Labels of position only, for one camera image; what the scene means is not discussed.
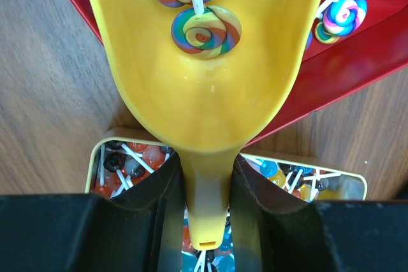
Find yellow plastic scoop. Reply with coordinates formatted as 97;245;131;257
89;0;321;250

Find red tin swirl lollipops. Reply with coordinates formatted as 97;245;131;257
71;0;407;143

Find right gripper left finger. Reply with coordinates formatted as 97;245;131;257
1;154;184;271

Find gold tin of lollipops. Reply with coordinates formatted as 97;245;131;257
85;128;367;271

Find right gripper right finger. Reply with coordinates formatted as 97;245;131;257
229;156;407;271

